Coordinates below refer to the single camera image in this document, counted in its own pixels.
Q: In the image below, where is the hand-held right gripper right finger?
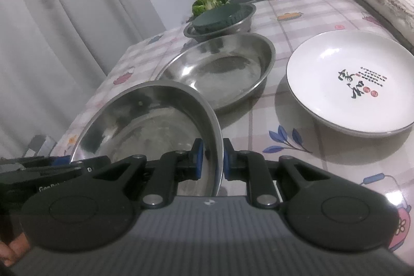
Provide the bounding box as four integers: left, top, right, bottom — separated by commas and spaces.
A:
223, 138, 327, 209

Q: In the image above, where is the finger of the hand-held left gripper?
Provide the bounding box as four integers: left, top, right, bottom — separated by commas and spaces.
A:
48, 156, 112, 171

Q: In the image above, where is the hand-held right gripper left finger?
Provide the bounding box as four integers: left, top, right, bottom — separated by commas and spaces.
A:
87, 138, 205, 208

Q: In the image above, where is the small steel plate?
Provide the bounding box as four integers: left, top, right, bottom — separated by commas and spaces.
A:
69, 80, 224, 197

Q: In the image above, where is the large steel plate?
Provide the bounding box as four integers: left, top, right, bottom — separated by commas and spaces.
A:
155, 33, 276, 115

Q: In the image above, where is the white ceramic plate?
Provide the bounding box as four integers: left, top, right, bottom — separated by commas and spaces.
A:
286, 31, 414, 136

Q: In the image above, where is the green ceramic bowl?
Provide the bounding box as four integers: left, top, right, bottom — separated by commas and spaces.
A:
193, 5, 239, 34

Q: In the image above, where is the person's left hand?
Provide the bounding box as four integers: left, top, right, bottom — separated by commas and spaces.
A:
0, 239, 30, 267

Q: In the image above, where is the grey box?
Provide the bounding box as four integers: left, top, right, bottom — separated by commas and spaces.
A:
23, 134, 59, 161

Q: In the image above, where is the checked flowered tablecloth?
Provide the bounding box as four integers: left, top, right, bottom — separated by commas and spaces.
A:
56, 0, 414, 264

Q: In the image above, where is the white curtain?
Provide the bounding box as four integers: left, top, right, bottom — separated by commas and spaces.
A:
0, 0, 166, 162

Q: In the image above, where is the green broccoli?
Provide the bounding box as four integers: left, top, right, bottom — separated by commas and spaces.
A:
192, 0, 230, 17

